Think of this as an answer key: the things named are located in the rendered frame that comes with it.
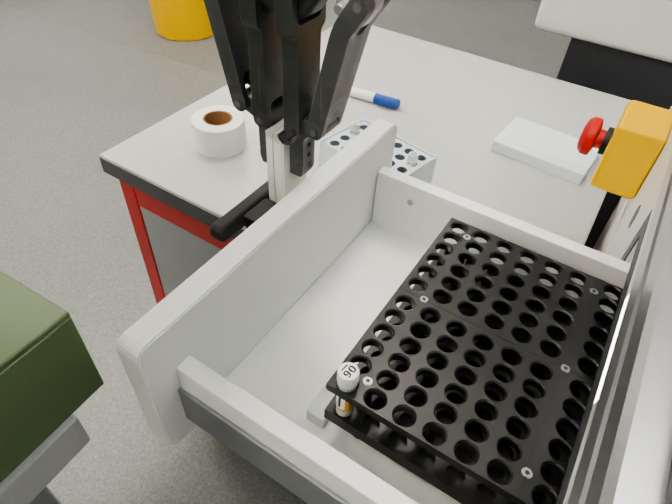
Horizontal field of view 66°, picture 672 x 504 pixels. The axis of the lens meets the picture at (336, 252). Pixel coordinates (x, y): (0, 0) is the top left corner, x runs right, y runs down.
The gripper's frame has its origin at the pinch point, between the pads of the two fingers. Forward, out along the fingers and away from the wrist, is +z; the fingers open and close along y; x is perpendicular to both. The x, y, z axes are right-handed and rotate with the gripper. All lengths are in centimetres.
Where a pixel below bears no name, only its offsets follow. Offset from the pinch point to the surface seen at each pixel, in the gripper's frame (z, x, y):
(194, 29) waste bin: 87, -169, 188
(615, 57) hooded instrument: 15, -79, -14
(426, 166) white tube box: 13.9, -25.8, -1.7
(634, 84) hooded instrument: 19, -79, -19
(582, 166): 15.7, -40.8, -17.8
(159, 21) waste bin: 84, -160, 204
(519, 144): 15.6, -40.7, -9.2
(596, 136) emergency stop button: 4.9, -28.6, -18.1
